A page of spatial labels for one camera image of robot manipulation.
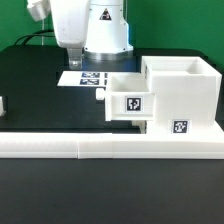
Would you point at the white drawer cabinet box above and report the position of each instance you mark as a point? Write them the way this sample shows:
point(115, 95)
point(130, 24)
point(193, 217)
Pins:
point(186, 91)

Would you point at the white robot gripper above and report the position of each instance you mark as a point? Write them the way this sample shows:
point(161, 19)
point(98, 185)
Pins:
point(70, 22)

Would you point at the white drawer tray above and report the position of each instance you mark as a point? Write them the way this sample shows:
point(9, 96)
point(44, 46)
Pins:
point(127, 97)
point(142, 125)

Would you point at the white L-shaped fence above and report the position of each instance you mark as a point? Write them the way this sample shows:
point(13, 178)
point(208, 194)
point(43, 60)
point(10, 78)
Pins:
point(110, 146)

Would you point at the white block at left edge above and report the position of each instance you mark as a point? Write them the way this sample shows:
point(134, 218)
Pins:
point(2, 110)

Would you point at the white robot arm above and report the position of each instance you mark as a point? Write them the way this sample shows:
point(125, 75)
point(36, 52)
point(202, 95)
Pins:
point(95, 29)

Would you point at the fiducial marker sheet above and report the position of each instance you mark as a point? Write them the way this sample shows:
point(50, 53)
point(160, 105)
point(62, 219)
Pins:
point(83, 78)

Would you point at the white front drawer tray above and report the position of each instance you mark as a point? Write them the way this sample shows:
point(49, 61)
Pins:
point(142, 125)

